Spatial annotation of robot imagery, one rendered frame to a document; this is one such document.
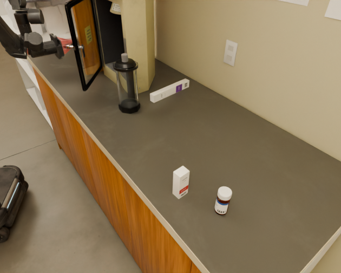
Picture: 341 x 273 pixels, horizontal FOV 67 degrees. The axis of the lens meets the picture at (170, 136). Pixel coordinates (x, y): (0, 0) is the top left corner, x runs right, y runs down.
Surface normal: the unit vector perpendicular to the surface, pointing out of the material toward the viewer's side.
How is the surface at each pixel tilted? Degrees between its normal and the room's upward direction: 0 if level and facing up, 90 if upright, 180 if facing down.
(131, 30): 90
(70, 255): 0
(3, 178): 0
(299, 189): 0
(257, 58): 90
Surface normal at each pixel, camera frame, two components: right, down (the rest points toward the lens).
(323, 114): -0.80, 0.36
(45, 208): 0.02, -0.78
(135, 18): 0.61, 0.50
